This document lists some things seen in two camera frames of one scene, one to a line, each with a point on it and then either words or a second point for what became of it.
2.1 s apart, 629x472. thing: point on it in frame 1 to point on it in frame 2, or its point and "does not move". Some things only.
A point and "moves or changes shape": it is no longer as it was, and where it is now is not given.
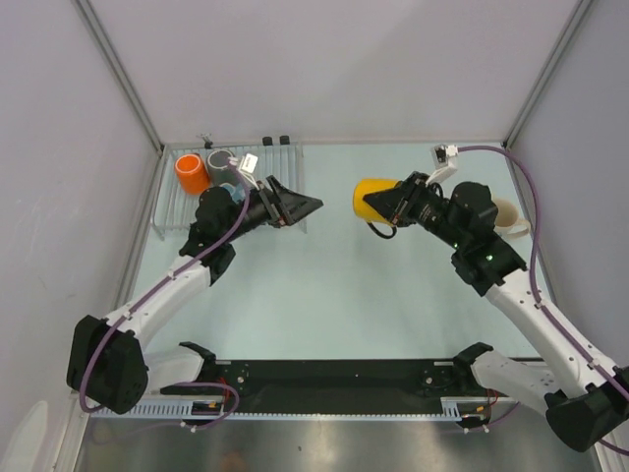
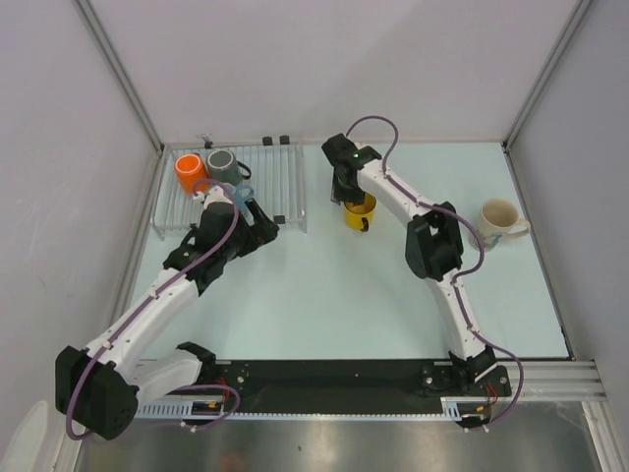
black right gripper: x=398 y=203 to x=338 y=194
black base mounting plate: x=338 y=385 does not move
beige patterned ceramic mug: x=507 y=221 does not move
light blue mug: x=237 y=192 does not move
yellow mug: x=366 y=209 moves or changes shape
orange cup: x=192 y=173 does not move
